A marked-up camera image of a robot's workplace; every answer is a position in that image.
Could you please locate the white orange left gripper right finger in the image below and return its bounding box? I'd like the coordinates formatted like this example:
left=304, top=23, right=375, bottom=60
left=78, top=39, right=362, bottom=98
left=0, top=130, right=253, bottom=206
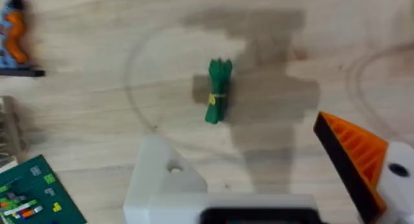
left=312, top=111, right=414, bottom=224

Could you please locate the bare white left gripper left finger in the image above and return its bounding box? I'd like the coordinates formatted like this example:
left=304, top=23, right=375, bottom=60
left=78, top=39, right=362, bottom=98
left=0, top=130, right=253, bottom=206
left=122, top=135, right=208, bottom=224

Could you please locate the green toy vegetable bundle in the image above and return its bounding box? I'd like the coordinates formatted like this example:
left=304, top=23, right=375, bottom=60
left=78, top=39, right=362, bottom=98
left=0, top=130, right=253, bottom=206
left=204, top=58, right=234, bottom=125

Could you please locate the green board with toy blocks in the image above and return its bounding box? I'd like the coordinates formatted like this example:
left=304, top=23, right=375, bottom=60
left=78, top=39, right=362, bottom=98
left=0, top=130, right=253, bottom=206
left=0, top=154, right=88, bottom=224

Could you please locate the blue and orange toy figure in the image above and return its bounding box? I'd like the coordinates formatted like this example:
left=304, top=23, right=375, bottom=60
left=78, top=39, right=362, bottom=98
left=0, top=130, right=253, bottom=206
left=0, top=0, right=46, bottom=78

